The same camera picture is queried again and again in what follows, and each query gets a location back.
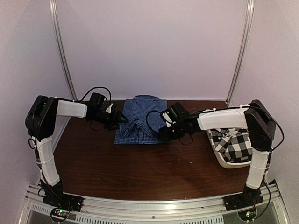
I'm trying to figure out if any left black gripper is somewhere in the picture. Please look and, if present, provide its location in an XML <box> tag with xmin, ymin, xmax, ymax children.
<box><xmin>91</xmin><ymin>109</ymin><xmax>129</xmax><ymax>131</ymax></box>

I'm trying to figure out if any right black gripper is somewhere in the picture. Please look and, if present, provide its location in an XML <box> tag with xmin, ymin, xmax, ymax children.
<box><xmin>158</xmin><ymin>121</ymin><xmax>186</xmax><ymax>143</ymax></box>

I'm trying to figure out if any blue checked long sleeve shirt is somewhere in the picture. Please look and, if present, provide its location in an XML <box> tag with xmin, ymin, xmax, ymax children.
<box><xmin>114</xmin><ymin>95</ymin><xmax>167</xmax><ymax>145</ymax></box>

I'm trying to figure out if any white plastic basket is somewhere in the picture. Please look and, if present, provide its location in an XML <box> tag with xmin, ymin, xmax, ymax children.
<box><xmin>207</xmin><ymin>130</ymin><xmax>254</xmax><ymax>169</ymax></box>

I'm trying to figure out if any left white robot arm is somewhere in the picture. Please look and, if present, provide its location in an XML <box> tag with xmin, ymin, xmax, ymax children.
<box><xmin>25</xmin><ymin>93</ymin><xmax>128</xmax><ymax>207</ymax></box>

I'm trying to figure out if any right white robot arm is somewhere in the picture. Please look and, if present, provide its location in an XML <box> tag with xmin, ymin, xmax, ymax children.
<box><xmin>157</xmin><ymin>100</ymin><xmax>277</xmax><ymax>206</ymax></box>

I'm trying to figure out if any black white plaid shirt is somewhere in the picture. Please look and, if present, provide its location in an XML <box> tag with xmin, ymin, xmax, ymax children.
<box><xmin>209</xmin><ymin>127</ymin><xmax>253</xmax><ymax>163</ymax></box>

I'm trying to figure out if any right round circuit board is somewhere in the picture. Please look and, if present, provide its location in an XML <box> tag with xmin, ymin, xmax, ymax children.
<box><xmin>238</xmin><ymin>208</ymin><xmax>257</xmax><ymax>222</ymax></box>

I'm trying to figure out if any round circuit board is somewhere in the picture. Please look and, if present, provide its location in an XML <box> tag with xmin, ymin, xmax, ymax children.
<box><xmin>238</xmin><ymin>208</ymin><xmax>257</xmax><ymax>222</ymax></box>
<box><xmin>50</xmin><ymin>208</ymin><xmax>70</xmax><ymax>223</ymax></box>

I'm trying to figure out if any left round circuit board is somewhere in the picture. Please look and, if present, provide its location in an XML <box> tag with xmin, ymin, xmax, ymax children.
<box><xmin>50</xmin><ymin>208</ymin><xmax>70</xmax><ymax>223</ymax></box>

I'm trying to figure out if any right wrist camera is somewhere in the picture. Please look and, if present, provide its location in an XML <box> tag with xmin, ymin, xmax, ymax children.
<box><xmin>161</xmin><ymin>102</ymin><xmax>190</xmax><ymax>127</ymax></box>

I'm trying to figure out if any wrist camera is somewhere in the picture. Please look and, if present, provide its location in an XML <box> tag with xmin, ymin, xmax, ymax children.
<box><xmin>87</xmin><ymin>93</ymin><xmax>116</xmax><ymax>114</ymax></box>
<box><xmin>161</xmin><ymin>102</ymin><xmax>190</xmax><ymax>127</ymax></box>

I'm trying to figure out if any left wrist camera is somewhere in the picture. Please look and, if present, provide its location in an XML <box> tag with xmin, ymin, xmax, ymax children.
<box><xmin>87</xmin><ymin>93</ymin><xmax>116</xmax><ymax>114</ymax></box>

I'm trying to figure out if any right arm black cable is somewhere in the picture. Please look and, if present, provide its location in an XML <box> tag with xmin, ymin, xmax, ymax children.
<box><xmin>145</xmin><ymin>109</ymin><xmax>164</xmax><ymax>138</ymax></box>

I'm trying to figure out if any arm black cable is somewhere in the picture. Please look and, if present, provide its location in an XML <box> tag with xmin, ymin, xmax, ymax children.
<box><xmin>145</xmin><ymin>109</ymin><xmax>164</xmax><ymax>138</ymax></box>
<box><xmin>79</xmin><ymin>86</ymin><xmax>113</xmax><ymax>105</ymax></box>

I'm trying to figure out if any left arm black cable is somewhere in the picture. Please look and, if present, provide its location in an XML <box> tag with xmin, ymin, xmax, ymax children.
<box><xmin>79</xmin><ymin>86</ymin><xmax>113</xmax><ymax>105</ymax></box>

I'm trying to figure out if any left aluminium frame post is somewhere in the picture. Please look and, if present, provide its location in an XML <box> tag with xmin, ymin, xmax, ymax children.
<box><xmin>49</xmin><ymin>0</ymin><xmax>78</xmax><ymax>100</ymax></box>

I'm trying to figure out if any aluminium frame post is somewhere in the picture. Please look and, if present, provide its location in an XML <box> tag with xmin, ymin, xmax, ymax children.
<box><xmin>226</xmin><ymin>0</ymin><xmax>255</xmax><ymax>106</ymax></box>
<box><xmin>49</xmin><ymin>0</ymin><xmax>78</xmax><ymax>100</ymax></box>

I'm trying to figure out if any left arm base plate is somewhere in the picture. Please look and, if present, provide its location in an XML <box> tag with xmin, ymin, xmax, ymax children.
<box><xmin>43</xmin><ymin>194</ymin><xmax>84</xmax><ymax>212</ymax></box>

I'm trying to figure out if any aluminium front rail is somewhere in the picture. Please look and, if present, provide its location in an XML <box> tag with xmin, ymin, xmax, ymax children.
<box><xmin>16</xmin><ymin>184</ymin><xmax>290</xmax><ymax>224</ymax></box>

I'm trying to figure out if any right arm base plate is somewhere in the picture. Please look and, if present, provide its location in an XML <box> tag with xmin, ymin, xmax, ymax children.
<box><xmin>223</xmin><ymin>192</ymin><xmax>263</xmax><ymax>211</ymax></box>

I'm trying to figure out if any right aluminium frame post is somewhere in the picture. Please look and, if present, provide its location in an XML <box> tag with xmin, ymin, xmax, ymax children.
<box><xmin>226</xmin><ymin>0</ymin><xmax>255</xmax><ymax>106</ymax></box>

